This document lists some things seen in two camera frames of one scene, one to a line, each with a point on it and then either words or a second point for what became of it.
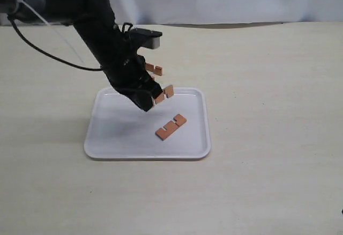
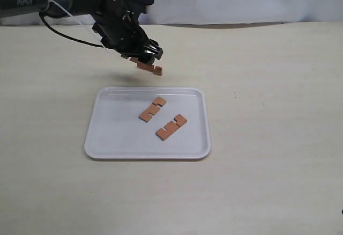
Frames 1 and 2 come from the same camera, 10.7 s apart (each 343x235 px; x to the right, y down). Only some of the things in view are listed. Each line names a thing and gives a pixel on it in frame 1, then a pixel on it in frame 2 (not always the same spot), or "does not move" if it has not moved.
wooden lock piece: x=169 y=92 -> x=153 y=109
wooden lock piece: x=162 y=133 does not move
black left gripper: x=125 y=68 -> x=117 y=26
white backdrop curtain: x=138 y=1 does not move
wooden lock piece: x=157 y=70 does not move
